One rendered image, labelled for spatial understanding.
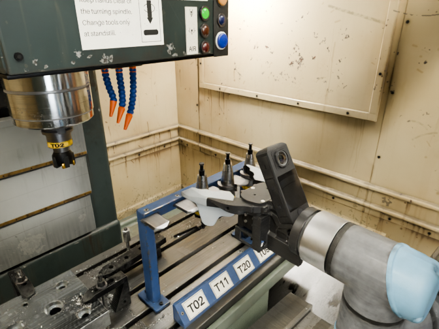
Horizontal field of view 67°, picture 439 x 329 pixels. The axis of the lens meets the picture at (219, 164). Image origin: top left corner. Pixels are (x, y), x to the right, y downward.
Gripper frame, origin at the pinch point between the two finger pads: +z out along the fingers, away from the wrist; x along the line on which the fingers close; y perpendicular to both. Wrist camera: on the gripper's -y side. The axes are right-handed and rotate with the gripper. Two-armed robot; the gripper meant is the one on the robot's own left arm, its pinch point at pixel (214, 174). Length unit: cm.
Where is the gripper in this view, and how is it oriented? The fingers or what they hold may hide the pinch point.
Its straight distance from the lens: 58.7
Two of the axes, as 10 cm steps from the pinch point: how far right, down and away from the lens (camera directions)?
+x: 7.3, -2.8, 6.3
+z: -6.9, -3.0, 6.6
